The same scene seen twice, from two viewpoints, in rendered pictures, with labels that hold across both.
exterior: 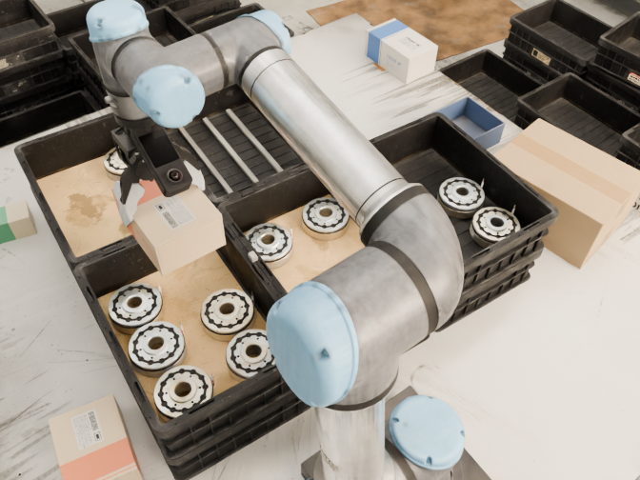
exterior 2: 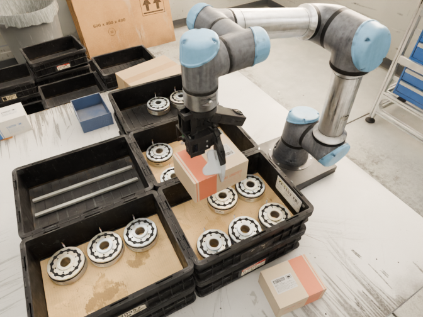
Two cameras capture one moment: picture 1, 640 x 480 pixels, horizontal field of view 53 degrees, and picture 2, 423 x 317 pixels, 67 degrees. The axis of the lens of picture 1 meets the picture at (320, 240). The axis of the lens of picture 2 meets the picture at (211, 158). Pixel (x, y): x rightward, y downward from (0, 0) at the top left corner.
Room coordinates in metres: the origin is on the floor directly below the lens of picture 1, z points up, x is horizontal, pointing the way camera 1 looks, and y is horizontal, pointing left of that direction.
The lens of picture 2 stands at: (0.66, 0.84, 1.72)
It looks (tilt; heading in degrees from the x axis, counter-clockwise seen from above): 46 degrees down; 276
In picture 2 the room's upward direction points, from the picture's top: straight up
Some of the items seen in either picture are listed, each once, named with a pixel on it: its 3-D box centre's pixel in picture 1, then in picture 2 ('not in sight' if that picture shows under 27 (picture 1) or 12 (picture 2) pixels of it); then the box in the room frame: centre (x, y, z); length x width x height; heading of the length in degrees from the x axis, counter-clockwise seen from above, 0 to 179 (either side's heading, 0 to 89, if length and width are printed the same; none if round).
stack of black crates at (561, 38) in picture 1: (557, 63); (12, 97); (2.39, -1.00, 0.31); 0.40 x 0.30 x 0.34; 37
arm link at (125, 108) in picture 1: (132, 95); (201, 96); (0.75, 0.27, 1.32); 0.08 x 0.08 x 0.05
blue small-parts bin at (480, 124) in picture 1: (458, 131); (92, 112); (1.41, -0.38, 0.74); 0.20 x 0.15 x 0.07; 126
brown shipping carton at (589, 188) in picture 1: (558, 190); (153, 85); (1.13, -0.58, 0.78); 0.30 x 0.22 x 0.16; 47
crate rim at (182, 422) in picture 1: (190, 309); (233, 200); (0.66, 0.23, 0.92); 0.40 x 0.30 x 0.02; 34
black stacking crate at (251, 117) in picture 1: (235, 148); (86, 190); (1.16, 0.21, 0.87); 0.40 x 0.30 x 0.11; 34
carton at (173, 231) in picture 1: (169, 216); (209, 166); (0.73, 0.26, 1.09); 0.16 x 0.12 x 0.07; 37
